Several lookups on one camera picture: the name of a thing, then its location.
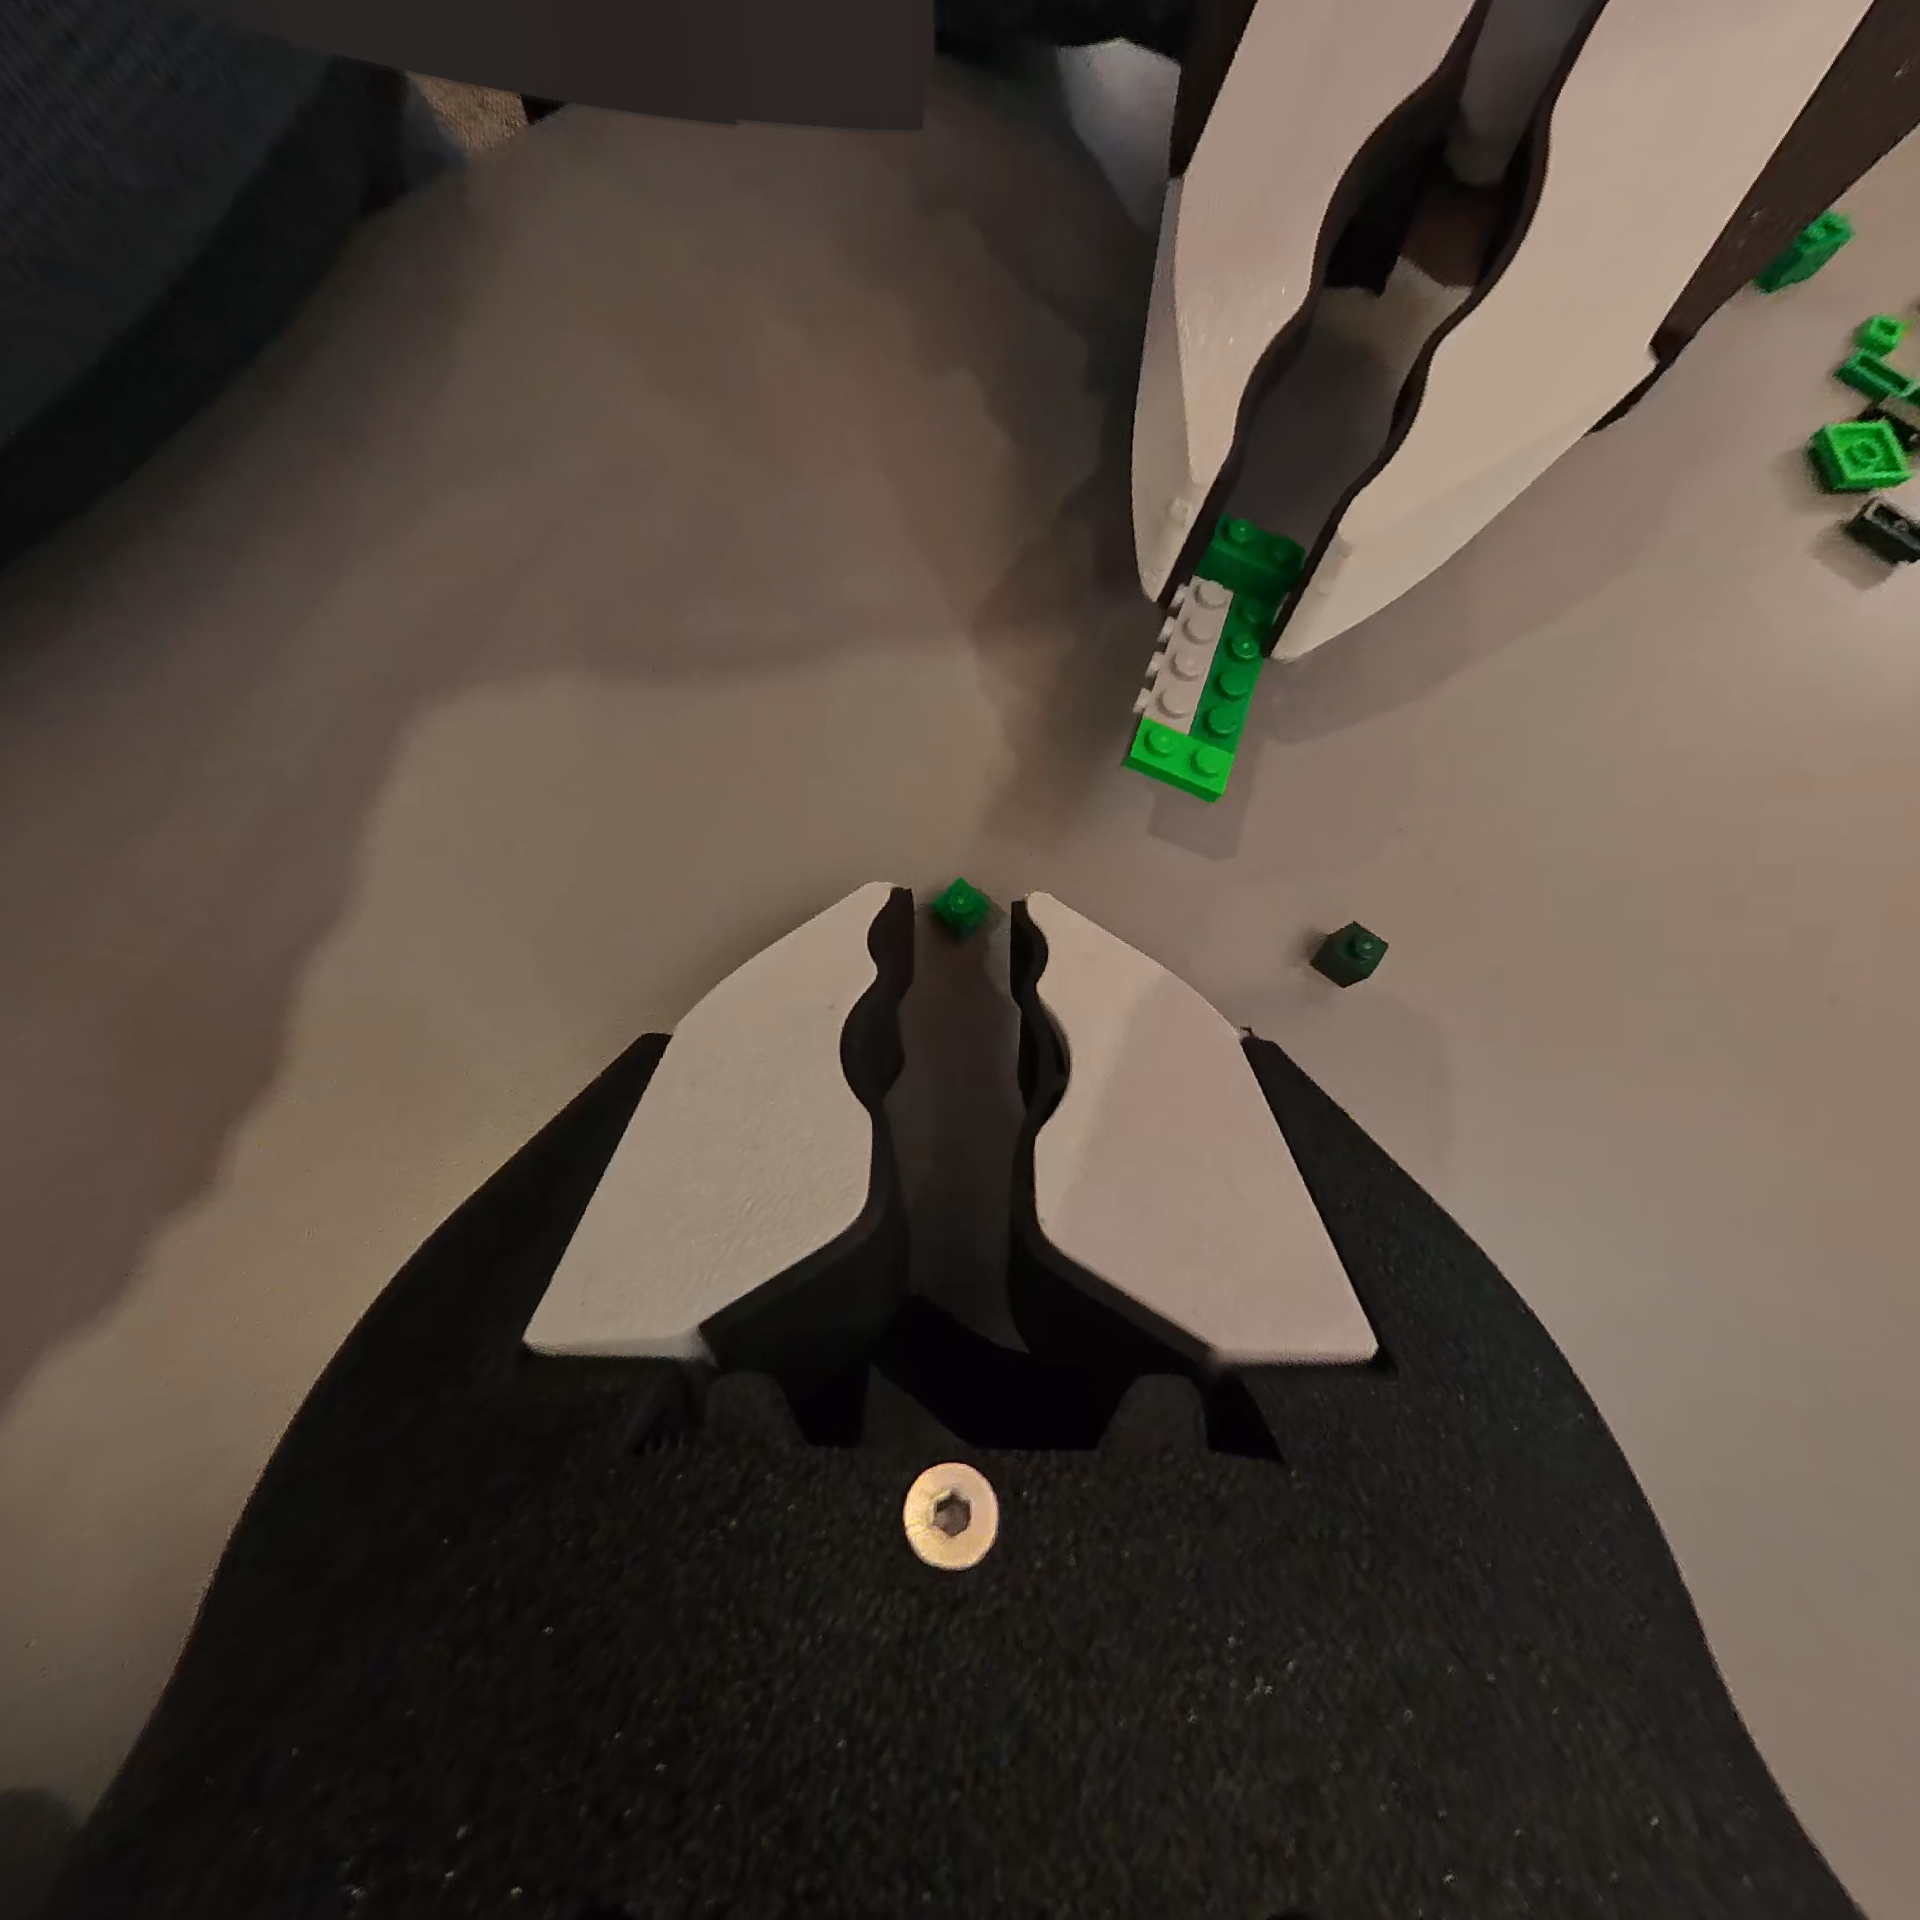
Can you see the small dark green brick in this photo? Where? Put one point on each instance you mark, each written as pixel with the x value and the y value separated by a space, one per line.
pixel 1346 955

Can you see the pile of green bricks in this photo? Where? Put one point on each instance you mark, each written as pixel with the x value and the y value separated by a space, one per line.
pixel 1861 457

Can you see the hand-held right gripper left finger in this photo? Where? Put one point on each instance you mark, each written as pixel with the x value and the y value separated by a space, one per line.
pixel 733 1185

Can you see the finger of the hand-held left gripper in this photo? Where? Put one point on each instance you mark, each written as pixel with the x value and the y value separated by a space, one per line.
pixel 1588 300
pixel 1243 271

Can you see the green and grey brick assembly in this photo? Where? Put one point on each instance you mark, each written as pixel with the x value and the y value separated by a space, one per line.
pixel 1214 705

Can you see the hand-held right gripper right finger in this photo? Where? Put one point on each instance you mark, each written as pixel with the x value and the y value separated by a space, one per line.
pixel 1184 1185

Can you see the person's dark sweater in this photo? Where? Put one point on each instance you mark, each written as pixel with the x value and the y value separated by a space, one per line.
pixel 149 225

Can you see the grey desk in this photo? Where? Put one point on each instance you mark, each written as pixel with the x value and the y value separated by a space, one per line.
pixel 450 900

